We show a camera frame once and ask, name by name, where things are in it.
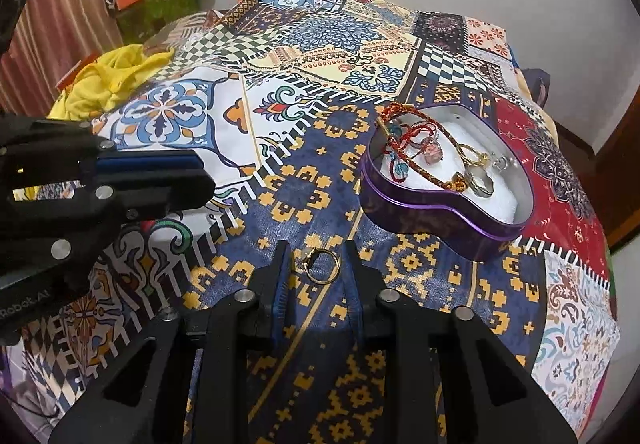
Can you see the purple heart-shaped tin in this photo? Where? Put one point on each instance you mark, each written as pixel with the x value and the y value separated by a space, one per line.
pixel 425 219

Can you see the yellow cloth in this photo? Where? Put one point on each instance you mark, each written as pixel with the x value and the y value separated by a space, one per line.
pixel 110 78

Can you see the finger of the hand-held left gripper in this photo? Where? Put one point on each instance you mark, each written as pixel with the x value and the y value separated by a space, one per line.
pixel 160 189
pixel 150 159

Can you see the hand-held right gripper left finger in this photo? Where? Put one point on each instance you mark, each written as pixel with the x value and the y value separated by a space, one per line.
pixel 284 284

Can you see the blue glass bead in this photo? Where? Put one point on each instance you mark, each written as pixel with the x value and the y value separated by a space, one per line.
pixel 395 129
pixel 401 170

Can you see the green bag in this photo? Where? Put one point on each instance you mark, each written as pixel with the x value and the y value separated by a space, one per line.
pixel 155 13

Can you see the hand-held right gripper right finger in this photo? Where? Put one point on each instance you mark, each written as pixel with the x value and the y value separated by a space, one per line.
pixel 352 294

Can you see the patchwork printed blanket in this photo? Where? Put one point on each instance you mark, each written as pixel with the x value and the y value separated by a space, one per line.
pixel 310 163

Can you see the grey backpack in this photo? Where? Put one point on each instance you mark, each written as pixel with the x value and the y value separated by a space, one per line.
pixel 537 88

